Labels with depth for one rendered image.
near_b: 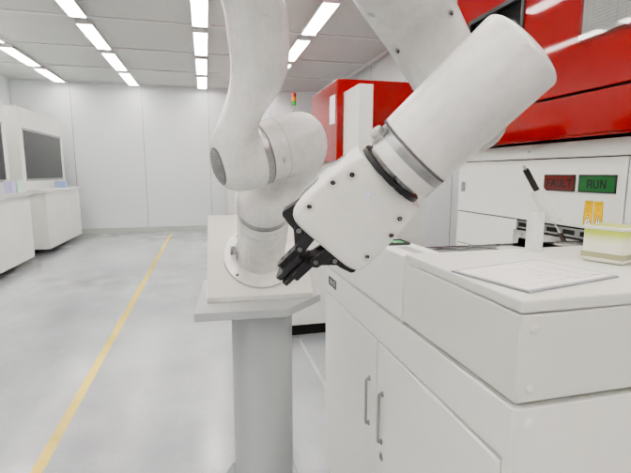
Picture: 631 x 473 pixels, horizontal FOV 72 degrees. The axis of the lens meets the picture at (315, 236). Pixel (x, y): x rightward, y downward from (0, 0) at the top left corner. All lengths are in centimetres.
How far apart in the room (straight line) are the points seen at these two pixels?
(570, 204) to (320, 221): 109
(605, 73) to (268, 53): 89
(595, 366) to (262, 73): 66
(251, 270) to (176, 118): 798
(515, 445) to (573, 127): 92
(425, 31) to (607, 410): 58
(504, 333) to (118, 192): 866
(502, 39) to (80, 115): 897
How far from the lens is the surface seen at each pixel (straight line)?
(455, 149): 42
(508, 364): 67
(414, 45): 53
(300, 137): 84
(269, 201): 92
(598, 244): 96
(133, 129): 905
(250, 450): 127
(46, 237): 710
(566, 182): 147
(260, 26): 74
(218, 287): 110
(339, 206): 44
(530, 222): 103
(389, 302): 100
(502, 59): 41
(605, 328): 73
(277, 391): 119
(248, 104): 77
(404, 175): 41
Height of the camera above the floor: 113
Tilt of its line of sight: 8 degrees down
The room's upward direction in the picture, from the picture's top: straight up
